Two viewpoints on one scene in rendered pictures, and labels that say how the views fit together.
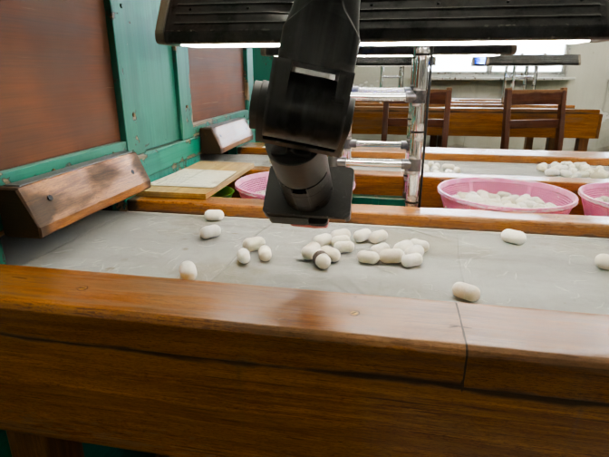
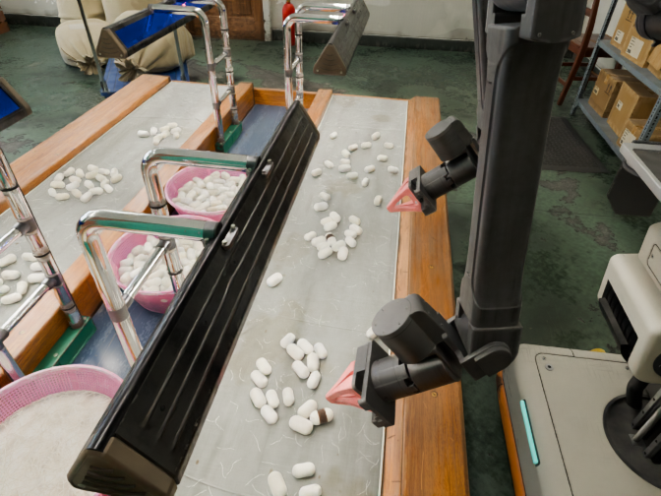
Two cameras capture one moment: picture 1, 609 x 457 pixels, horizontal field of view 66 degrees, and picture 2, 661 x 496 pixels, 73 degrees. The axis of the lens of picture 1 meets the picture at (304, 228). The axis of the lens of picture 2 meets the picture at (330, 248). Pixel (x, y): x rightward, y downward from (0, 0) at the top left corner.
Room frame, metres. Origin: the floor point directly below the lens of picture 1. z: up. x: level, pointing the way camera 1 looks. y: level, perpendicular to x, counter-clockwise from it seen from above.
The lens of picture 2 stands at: (0.63, 0.36, 1.40)
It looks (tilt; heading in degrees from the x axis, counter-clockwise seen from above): 39 degrees down; 267
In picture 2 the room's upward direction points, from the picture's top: 2 degrees clockwise
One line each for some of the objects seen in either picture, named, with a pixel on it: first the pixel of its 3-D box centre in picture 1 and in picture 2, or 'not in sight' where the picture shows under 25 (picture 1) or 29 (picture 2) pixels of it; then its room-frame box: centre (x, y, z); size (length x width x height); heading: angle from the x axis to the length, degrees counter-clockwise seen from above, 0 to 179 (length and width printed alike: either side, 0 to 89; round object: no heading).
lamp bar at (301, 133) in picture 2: (372, 15); (243, 220); (0.71, -0.09, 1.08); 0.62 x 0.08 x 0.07; 79
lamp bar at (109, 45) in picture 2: not in sight; (162, 15); (1.08, -1.15, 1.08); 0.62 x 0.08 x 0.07; 79
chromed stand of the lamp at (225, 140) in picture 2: not in sight; (198, 77); (1.00, -1.14, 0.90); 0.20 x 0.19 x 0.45; 79
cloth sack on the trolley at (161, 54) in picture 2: not in sight; (146, 42); (1.93, -3.39, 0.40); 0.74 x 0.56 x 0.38; 82
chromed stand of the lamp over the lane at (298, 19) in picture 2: not in sight; (319, 87); (0.61, -1.07, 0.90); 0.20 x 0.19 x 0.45; 79
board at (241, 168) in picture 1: (202, 177); not in sight; (1.06, 0.23, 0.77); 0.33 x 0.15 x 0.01; 169
